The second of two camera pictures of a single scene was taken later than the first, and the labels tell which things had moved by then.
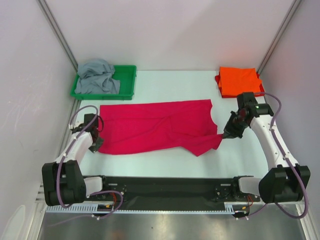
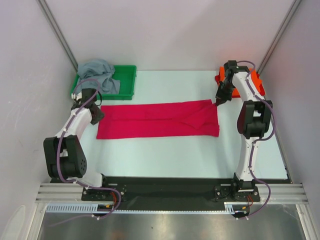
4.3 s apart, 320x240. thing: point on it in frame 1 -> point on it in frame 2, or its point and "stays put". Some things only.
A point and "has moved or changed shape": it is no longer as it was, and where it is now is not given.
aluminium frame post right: x=294 y=6 stays put
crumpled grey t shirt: x=95 y=76 stays put
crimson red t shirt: x=158 y=126 has moved or changed shape
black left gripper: x=93 y=149 -> x=100 y=116
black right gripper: x=232 y=127 -> x=222 y=94
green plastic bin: x=125 y=74 stays put
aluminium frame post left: x=52 y=23 stays put
